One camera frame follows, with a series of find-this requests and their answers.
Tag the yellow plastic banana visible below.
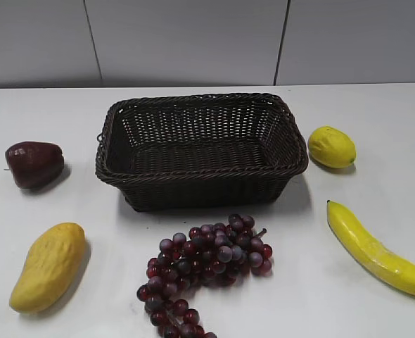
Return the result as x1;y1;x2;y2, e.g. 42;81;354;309
326;200;415;296

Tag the dark brown wicker basket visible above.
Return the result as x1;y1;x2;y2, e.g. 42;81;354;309
96;93;309;211

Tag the purple plastic grape bunch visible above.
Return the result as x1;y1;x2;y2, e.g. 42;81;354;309
136;214;273;337

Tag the yellow plastic lemon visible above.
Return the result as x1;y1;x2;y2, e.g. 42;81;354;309
308;126;357;169

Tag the dark red wax apple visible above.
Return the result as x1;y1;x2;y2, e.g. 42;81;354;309
5;141;64;189

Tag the yellow plastic mango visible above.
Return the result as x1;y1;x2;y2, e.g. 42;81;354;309
9;223;87;313

